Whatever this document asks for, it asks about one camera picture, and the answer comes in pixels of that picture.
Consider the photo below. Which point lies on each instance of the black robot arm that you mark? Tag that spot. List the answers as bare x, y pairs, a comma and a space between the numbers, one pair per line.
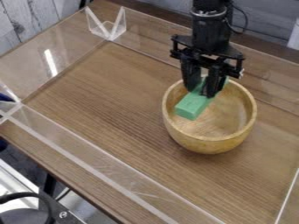
213, 5

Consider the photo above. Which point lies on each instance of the blue object at left edge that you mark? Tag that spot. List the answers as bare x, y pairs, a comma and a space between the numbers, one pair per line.
6, 98

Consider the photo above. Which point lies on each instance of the green rectangular block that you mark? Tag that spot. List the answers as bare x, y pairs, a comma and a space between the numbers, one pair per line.
191, 102

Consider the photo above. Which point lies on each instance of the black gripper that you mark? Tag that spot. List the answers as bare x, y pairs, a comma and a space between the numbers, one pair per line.
206, 49

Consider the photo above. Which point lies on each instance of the clear acrylic tray enclosure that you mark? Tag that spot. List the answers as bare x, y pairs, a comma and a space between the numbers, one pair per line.
88, 81

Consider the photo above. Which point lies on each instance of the light wooden bowl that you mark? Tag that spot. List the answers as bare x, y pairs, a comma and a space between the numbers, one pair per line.
222, 127

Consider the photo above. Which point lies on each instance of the black metal bracket with screw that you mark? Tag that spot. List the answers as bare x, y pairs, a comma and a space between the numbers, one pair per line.
62, 214

